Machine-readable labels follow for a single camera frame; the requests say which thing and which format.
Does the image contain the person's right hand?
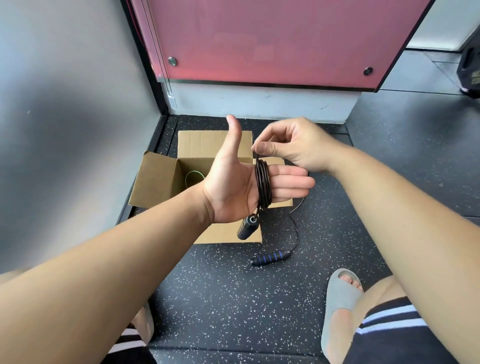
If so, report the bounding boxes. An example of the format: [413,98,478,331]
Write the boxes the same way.
[251,116,348,175]

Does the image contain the person's left hand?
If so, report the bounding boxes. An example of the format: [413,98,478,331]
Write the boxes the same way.
[200,114,317,225]

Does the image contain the black jump rope blue-striped handles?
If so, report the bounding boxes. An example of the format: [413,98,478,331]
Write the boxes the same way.
[236,157,301,268]

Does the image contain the green jump rope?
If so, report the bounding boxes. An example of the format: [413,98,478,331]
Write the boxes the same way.
[184,169,205,188]

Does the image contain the brown cardboard box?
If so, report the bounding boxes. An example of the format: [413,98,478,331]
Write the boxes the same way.
[128,130,294,245]

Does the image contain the person's right forearm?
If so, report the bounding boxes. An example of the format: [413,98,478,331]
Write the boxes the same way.
[329,144,480,364]

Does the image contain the person's left forearm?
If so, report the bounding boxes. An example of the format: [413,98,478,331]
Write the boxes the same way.
[0,185,215,364]

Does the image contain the pink glass panel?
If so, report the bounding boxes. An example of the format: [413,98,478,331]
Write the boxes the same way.
[129,0,436,93]

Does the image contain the grey right slipper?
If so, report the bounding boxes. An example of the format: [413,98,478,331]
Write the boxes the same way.
[320,268,365,364]

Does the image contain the black gym equipment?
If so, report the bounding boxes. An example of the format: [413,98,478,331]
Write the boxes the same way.
[457,37,480,99]

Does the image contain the black white-striped shorts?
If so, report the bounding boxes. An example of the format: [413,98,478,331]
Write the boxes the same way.
[106,296,460,364]

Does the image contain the thin blind pull cord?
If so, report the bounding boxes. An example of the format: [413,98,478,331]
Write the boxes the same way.
[140,0,178,110]

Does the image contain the black wall edge trim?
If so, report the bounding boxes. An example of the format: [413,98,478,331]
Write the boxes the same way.
[116,0,170,226]

